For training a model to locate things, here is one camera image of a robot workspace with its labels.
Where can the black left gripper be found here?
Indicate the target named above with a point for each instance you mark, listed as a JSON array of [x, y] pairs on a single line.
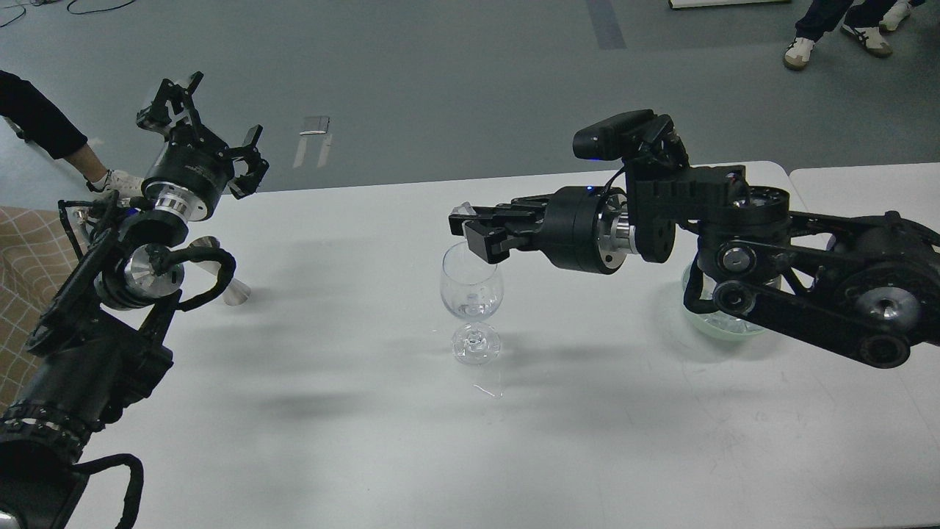
[[190, 157]]

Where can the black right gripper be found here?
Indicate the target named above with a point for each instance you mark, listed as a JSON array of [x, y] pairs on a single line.
[[573, 227]]

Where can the clear ice cube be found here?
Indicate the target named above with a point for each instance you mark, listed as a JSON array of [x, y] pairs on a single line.
[[464, 209]]

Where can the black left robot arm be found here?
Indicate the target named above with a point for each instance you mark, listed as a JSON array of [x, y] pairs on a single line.
[[101, 337]]

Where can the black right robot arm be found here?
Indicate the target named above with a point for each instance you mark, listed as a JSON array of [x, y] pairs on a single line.
[[865, 288]]

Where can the clear wine glass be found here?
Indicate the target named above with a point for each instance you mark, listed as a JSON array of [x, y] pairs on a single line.
[[472, 290]]

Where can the seated person in black trousers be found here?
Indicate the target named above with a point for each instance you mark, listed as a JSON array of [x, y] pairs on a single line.
[[45, 124]]

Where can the beige checked cushion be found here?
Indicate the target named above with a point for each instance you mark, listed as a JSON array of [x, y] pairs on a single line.
[[36, 258]]

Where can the green bowl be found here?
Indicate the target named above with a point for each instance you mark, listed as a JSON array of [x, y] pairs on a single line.
[[718, 325]]

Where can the standing person white sneakers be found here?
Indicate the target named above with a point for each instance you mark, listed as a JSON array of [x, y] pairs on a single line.
[[863, 22]]

